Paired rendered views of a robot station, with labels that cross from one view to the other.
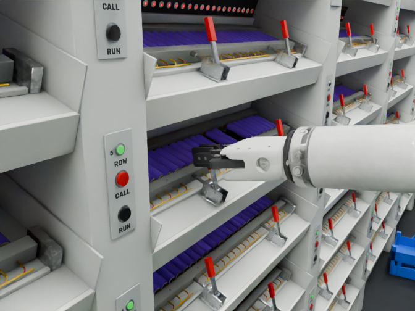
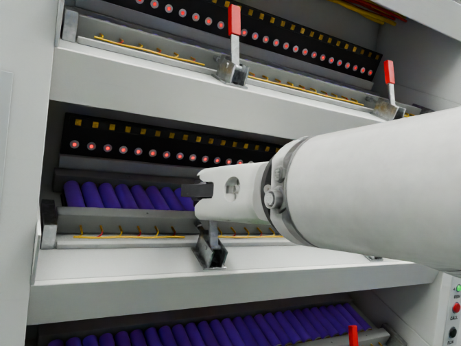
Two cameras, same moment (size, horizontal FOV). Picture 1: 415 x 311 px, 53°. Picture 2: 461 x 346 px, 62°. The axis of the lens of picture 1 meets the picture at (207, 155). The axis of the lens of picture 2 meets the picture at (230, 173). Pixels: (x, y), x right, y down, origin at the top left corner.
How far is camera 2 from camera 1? 0.37 m
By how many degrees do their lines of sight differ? 29
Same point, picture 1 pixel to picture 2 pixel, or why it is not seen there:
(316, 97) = not seen: hidden behind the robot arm
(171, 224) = (107, 265)
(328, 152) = (317, 161)
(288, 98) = not seen: hidden behind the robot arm
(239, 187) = (266, 261)
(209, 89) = (200, 82)
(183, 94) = (140, 68)
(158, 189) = (123, 217)
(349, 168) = (346, 191)
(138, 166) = (20, 134)
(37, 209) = not seen: outside the picture
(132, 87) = (28, 18)
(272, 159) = (244, 179)
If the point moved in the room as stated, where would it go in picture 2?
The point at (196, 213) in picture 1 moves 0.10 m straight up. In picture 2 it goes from (163, 266) to (173, 170)
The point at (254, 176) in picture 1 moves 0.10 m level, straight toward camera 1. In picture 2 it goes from (221, 209) to (130, 216)
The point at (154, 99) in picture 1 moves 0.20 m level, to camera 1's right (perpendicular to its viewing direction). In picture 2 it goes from (75, 53) to (308, 50)
